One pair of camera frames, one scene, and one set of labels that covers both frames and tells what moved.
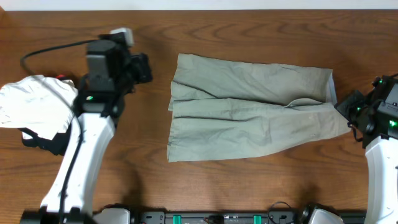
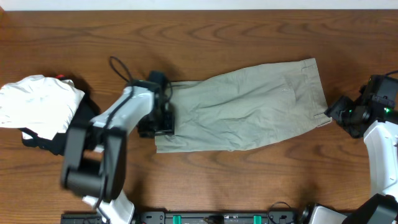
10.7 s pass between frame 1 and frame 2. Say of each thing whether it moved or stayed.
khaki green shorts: moved
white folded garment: stayed
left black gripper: moved
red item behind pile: stayed
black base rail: stayed
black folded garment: stayed
